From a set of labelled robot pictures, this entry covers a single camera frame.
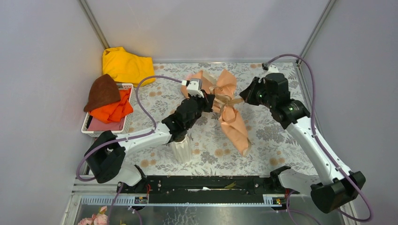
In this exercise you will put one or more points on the brown cloth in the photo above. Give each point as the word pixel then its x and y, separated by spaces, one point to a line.
pixel 104 91

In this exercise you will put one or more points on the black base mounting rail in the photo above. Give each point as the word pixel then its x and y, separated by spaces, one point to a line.
pixel 208 189

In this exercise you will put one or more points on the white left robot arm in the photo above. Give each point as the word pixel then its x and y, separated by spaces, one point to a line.
pixel 106 156

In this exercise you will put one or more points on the pink cloth in basket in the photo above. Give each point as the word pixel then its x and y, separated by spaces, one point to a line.
pixel 97 125

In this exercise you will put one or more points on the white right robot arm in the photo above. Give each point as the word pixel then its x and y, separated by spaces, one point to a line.
pixel 336 183

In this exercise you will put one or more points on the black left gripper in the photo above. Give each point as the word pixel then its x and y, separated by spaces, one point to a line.
pixel 206 101

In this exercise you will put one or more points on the floral patterned table mat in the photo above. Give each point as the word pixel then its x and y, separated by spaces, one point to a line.
pixel 212 152

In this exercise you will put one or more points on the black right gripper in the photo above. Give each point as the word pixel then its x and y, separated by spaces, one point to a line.
pixel 247 94

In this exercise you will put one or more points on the flower bouquet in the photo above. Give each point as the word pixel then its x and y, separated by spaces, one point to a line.
pixel 230 119

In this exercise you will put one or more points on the orange cloth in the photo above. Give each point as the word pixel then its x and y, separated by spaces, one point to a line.
pixel 114 112

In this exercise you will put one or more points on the white ribbed vase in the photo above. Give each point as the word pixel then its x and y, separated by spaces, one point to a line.
pixel 182 150

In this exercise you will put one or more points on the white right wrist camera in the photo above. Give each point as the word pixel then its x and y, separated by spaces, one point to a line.
pixel 269 68

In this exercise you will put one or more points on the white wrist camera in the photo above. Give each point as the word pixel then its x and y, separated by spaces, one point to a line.
pixel 269 68
pixel 193 87

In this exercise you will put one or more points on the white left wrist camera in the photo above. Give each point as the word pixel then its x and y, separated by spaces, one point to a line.
pixel 193 87

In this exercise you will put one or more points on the yellow cloth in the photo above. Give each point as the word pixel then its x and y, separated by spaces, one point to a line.
pixel 125 67

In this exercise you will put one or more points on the pink artificial flowers at bottom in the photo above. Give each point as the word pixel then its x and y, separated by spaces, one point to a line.
pixel 96 219

